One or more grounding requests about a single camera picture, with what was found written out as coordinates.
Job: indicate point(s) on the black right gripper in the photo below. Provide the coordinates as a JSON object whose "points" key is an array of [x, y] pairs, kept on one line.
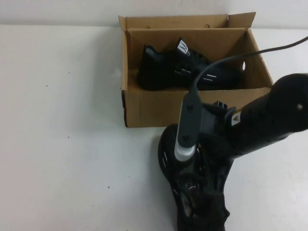
{"points": [[216, 120]]}

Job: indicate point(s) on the black sneaker with white stripes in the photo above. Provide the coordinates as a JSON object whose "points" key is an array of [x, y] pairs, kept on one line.
{"points": [[168, 144]]}

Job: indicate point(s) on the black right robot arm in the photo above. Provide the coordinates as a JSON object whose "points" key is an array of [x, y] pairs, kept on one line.
{"points": [[284, 108]]}

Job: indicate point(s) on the brown cardboard shoe box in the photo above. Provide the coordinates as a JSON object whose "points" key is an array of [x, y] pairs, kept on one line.
{"points": [[149, 108]]}

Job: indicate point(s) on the black sneaker with white tag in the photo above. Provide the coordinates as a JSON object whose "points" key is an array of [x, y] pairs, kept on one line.
{"points": [[156, 72]]}

